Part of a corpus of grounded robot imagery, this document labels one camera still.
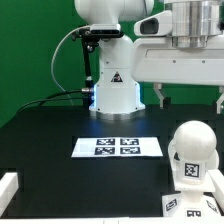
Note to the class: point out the white left corner bracket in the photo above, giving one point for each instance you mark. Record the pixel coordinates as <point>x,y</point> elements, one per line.
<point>8,187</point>

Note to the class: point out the white lamp bulb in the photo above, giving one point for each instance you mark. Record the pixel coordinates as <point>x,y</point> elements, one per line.
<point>195,142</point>

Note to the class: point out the white sheet with tags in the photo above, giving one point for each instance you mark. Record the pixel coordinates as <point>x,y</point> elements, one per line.
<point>117,147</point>

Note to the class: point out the black camera on stand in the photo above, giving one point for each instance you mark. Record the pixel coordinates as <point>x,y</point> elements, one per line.
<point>90,36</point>

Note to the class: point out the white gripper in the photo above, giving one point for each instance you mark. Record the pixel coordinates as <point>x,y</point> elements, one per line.
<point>155,60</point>

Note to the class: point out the white cylindrical lamp shade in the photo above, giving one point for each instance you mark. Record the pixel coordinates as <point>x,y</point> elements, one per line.
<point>175,156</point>

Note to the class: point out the white lamp base with tags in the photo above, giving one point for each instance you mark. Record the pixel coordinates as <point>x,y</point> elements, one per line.
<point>191,200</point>

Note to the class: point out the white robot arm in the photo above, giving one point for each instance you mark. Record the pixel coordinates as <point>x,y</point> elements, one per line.
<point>183,44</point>

